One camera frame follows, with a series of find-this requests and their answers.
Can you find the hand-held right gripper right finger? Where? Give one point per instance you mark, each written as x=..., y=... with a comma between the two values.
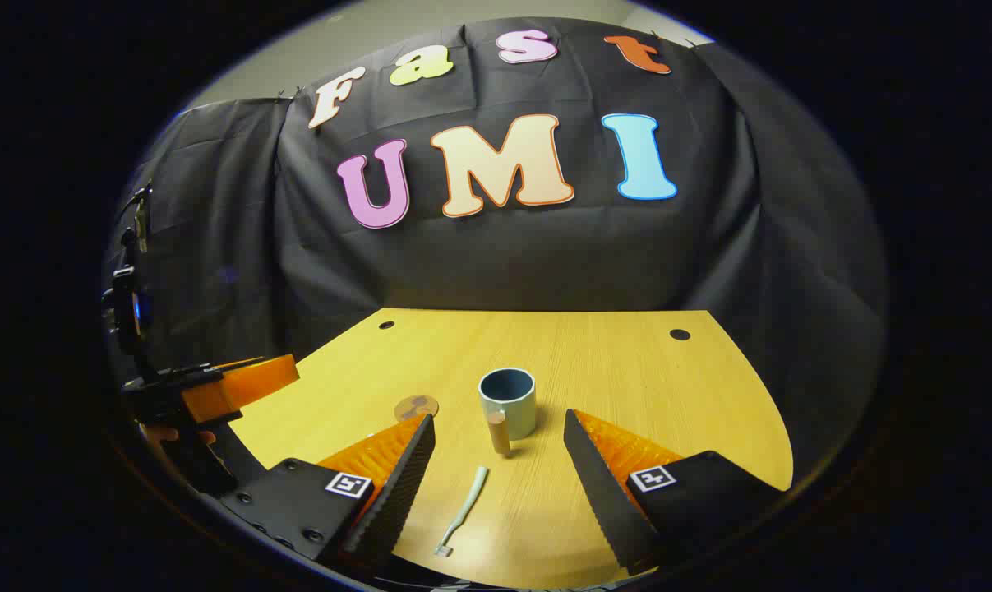
x=602, y=485

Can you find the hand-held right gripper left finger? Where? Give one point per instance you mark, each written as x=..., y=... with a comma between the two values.
x=401, y=485

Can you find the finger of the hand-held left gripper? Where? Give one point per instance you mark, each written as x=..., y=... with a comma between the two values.
x=241, y=382

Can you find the pale green toothbrush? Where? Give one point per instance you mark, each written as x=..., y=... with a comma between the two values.
x=471, y=497

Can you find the round brown coaster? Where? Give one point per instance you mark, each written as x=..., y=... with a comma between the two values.
x=417, y=406

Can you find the wooden desktop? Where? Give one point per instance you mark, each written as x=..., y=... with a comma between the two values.
x=627, y=370

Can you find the black backdrop cloth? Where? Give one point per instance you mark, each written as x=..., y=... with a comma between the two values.
x=504, y=263

